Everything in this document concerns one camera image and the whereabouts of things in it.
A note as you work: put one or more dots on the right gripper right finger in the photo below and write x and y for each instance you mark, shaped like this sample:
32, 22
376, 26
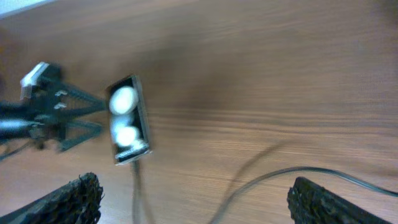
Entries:
310, 203

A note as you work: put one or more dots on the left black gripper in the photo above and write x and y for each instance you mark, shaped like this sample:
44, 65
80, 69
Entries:
18, 120

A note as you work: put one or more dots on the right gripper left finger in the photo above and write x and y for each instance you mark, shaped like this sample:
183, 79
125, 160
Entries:
76, 202

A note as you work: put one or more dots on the black smartphone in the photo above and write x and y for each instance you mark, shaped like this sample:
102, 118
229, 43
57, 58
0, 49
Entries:
128, 124

